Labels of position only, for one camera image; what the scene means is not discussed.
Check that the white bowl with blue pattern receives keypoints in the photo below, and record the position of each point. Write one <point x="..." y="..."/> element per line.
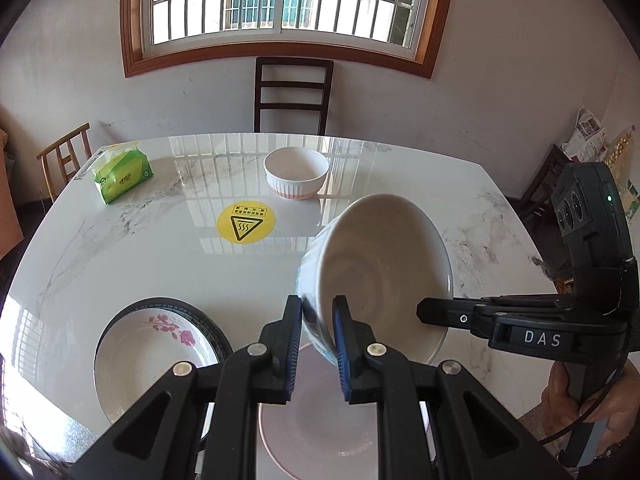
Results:
<point x="384" y="255"/>

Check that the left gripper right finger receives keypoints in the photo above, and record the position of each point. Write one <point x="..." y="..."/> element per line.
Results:
<point x="434" y="422"/>

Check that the light wooden chair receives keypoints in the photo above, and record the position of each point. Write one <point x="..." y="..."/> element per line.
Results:
<point x="63" y="152"/>

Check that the white plate with floral pattern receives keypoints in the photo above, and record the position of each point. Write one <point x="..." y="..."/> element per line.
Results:
<point x="144" y="341"/>

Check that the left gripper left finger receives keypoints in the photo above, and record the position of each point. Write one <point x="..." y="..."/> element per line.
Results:
<point x="201" y="422"/>

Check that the dark wooden chair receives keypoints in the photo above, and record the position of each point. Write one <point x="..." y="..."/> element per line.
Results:
<point x="292" y="95"/>

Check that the dark side cabinet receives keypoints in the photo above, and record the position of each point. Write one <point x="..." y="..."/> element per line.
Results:
<point x="536" y="199"/>

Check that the green tissue pack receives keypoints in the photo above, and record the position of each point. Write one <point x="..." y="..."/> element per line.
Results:
<point x="119" y="169"/>

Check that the right hand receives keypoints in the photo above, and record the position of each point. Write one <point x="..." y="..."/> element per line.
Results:
<point x="619" y="408"/>

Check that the wooden framed window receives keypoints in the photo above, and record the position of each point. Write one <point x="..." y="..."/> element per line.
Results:
<point x="402" y="35"/>

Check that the large pink bowl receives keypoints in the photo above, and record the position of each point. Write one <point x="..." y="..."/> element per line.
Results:
<point x="317" y="434"/>

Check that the newspaper stack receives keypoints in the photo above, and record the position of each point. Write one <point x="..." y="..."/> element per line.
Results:
<point x="587" y="142"/>

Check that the small white ribbed bowl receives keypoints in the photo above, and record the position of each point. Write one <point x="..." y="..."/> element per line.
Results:
<point x="296" y="173"/>

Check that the yellow round warning sticker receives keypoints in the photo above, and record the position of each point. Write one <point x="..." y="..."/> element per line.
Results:
<point x="246" y="222"/>

